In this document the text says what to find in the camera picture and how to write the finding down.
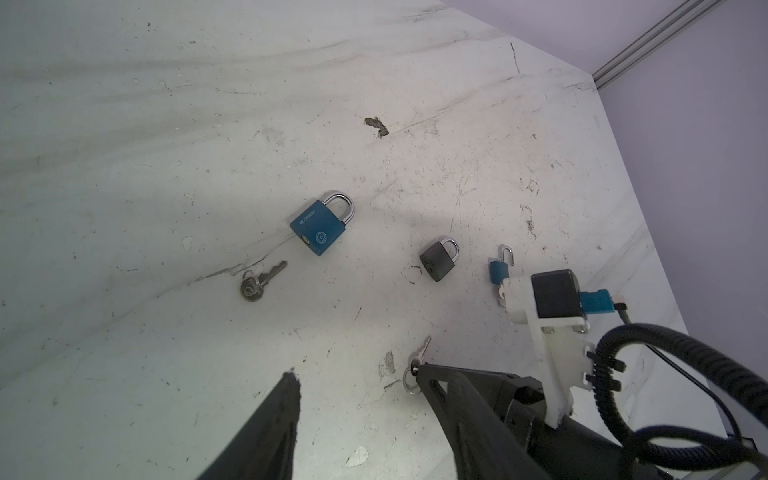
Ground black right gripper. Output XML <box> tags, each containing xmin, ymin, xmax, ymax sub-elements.
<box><xmin>416</xmin><ymin>363</ymin><xmax>576</xmax><ymax>479</ymax></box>

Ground blue padlock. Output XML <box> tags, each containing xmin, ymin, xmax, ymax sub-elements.
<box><xmin>489</xmin><ymin>245</ymin><xmax>514</xmax><ymax>286</ymax></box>
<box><xmin>289</xmin><ymin>191</ymin><xmax>356</xmax><ymax>256</ymax></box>

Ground aluminium frame profiles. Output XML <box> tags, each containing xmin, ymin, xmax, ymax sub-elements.
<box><xmin>593</xmin><ymin>0</ymin><xmax>725</xmax><ymax>91</ymax></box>

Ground small grey padlock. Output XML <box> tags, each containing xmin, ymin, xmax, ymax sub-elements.
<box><xmin>419</xmin><ymin>236</ymin><xmax>460</xmax><ymax>282</ymax></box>

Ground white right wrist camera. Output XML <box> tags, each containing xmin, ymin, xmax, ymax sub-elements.
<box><xmin>498</xmin><ymin>269</ymin><xmax>617</xmax><ymax>429</ymax></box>

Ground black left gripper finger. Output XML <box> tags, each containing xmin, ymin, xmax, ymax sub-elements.
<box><xmin>199</xmin><ymin>371</ymin><xmax>301</xmax><ymax>480</ymax></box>

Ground silver key with ring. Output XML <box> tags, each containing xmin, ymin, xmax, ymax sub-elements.
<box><xmin>240</xmin><ymin>260</ymin><xmax>288</xmax><ymax>302</ymax></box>

